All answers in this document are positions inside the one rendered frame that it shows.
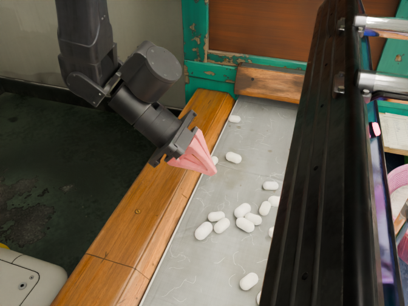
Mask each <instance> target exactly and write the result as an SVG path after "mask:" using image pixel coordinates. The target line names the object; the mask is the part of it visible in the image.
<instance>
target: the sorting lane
mask: <svg viewBox="0 0 408 306"><path fill-rule="evenodd" d="M297 112H298V111H297V110H293V109H286V108H281V107H274V106H267V105H263V104H256V103H249V102H244V101H238V100H237V101H236V103H235V105H234V107H233V109H232V111H231V113H230V115H235V116H239V117H240V121H239V122H238V123H234V122H230V121H229V120H227V122H226V124H225V126H224V128H223V131H222V133H221V135H220V137H219V139H218V141H217V143H216V145H215V147H214V149H213V151H212V154H211V157H213V156H215V157H217V158H218V162H217V164H216V165H215V167H216V169H217V173H216V174H214V175H213V176H209V175H206V174H201V177H200V179H199V181H198V183H197V185H196V187H195V190H194V192H193V194H192V196H191V198H190V200H189V202H188V204H187V206H186V208H185V210H184V213H183V215H182V217H181V219H180V221H179V223H178V225H177V227H176V229H175V231H174V233H173V235H172V238H171V240H170V242H169V244H168V246H167V248H166V251H165V253H164V255H163V257H162V259H161V261H160V263H159V265H158V267H157V269H156V271H155V274H154V276H153V278H152V280H151V282H150V284H149V286H148V289H147V290H146V292H145V294H144V296H143V299H142V301H141V303H140V305H139V306H258V303H257V300H256V298H257V295H258V294H259V293H260V291H261V289H262V283H263V279H264V274H265V269H266V265H267V259H268V253H269V250H270V244H271V237H270V236H269V233H268V231H269V229H270V228H271V227H272V226H274V224H275V220H276V214H277V209H278V206H271V208H270V210H269V212H268V214H267V215H265V216H262V215H261V214H260V213H259V209H260V206H261V204H262V203H263V202H265V201H268V199H269V198H270V197H271V196H276V197H280V196H281V190H282V184H283V180H284V175H285V170H286V166H287V160H288V155H289V151H290V145H291V139H292V136H293V130H294V125H295V121H296V116H297ZM228 152H233V153H235V154H239V155H240V156H241V158H242V159H241V162H240V163H233V162H231V161H228V160H227V159H226V154H227V153H228ZM264 182H277V183H278V185H279V187H278V189H277V190H266V189H264V187H263V183H264ZM243 203H247V204H249V205H250V207H251V211H250V213H252V214H255V215H258V216H260V217H261V219H262V222H261V224H260V225H254V230H253V231H252V232H250V233H248V232H246V231H244V230H243V229H241V228H239V227H238V226H237V225H236V220H237V219H238V218H237V217H236V216H235V215H234V210H235V209H236V208H237V207H239V206H240V205H241V204H243ZM218 211H222V212H223V213H224V214H225V218H227V219H228V220H229V222H230V225H229V227H228V228H227V229H226V230H225V231H224V232H222V233H216V232H215V231H214V225H215V224H216V223H217V222H218V221H215V222H211V221H210V220H209V219H208V214H209V213H211V212H218ZM204 222H209V223H211V224H212V231H211V232H210V233H209V234H208V235H207V236H206V237H205V238H204V239H203V240H199V239H197V238H196V237H195V234H194V233H195V230H196V229H197V228H198V227H199V226H200V225H201V224H202V223H204ZM249 273H256V274H257V276H258V282H257V284H255V285H254V286H252V287H251V288H250V289H249V290H243V289H241V287H240V280H241V279H242V278H244V277H245V276H246V275H247V274H249Z"/></svg>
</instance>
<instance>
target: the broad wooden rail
mask: <svg viewBox="0 0 408 306"><path fill-rule="evenodd" d="M235 103H236V101H235V99H234V98H233V97H232V96H231V95H230V94H229V93H228V92H222V91H218V90H210V89H202V88H197V90H196V91H195V92H194V94H193V96H192V97H191V99H190V100H189V101H188V103H187V105H186V106H185V107H184V109H183V110H182V112H181V113H180V115H179V116H178V119H179V120H180V119H181V118H182V117H183V116H184V115H186V114H187V113H188V112H189V111H190V110H191V109H192V110H193V111H194V112H195V113H196V114H197V116H196V117H194V119H193V120H192V122H191V124H190V125H189V127H188V129H189V130H191V129H192V128H193V127H195V126H197V127H198V128H199V129H200V130H201V131H202V134H203V137H204V139H205V142H206V145H207V148H208V151H209V154H210V156H211V154H212V152H213V149H214V147H215V145H216V143H217V141H218V139H219V137H220V135H221V133H222V131H223V128H224V126H225V124H226V122H227V120H228V117H229V116H230V113H231V111H232V109H233V107H234V105H235ZM155 151H156V150H155ZM155 151H154V152H155ZM153 154H154V153H153ZM166 156H167V155H166V154H164V155H163V157H162V158H161V160H160V161H161V162H160V164H159V165H158V166H156V167H155V168H153V167H152V166H151V165H150V164H149V163H148V162H147V163H146V164H145V166H144V168H143V169H142V170H141V172H140V173H139V175H138V177H137V178H136V179H135V181H134V182H133V184H132V185H131V187H130V188H129V190H128V191H127V193H126V194H125V195H124V197H123V198H122V200H121V202H120V203H119V204H118V206H117V207H116V209H115V210H114V212H113V213H112V215H111V216H110V218H109V219H108V221H107V222H106V224H105V225H104V226H103V228H102V229H101V231H100V232H99V234H98V235H97V237H96V238H95V240H94V241H93V242H92V244H91V246H90V247H89V249H88V250H87V251H86V253H85V255H84V256H83V257H82V259H81V260H80V262H79V263H78V265H77V266H76V268H75V269H74V271H73V272H72V274H71V275H70V276H69V278H68V280H67V281H66V283H65V284H64V285H63V287H62V288H61V289H60V291H59V293H58V294H57V296H56V297H55V299H54V300H53V302H52V303H51V304H50V306H139V305H140V303H141V301H142V299H143V296H144V295H145V292H146V290H147V289H148V286H149V284H150V282H151V280H152V278H153V276H154V274H155V271H156V269H157V267H158V265H159V263H160V261H161V259H162V257H163V255H164V253H165V251H166V248H167V246H168V244H169V242H170V240H171V238H172V235H173V233H174V231H175V229H176V227H177V225H178V223H179V221H180V219H181V217H182V215H183V213H184V210H185V208H186V206H187V204H188V202H189V200H190V198H191V196H192V194H193V192H194V190H195V188H196V185H197V183H198V181H199V179H200V177H201V174H202V173H200V172H197V171H193V170H190V169H185V168H179V167H175V166H169V165H168V164H167V163H166V162H165V161H164V159H165V157H166ZM149 160H150V159H149ZM149 160H148V161H149Z"/></svg>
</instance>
